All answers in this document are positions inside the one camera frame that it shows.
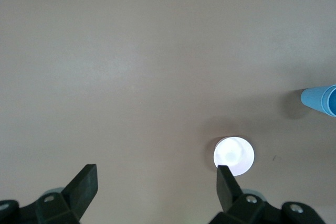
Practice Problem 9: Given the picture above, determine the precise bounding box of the pink bowl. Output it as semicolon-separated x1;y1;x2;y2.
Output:
213;136;256;177

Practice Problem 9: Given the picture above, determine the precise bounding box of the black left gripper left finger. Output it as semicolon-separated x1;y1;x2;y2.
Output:
0;164;99;224

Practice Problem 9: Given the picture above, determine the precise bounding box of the blue plastic cup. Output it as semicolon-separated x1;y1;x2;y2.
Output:
300;85;329;116
321;84;336;118

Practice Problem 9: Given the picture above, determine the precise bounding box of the brown table cover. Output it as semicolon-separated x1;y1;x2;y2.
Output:
0;0;336;224

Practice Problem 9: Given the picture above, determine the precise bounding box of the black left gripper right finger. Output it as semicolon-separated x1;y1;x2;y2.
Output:
209;165;324;224

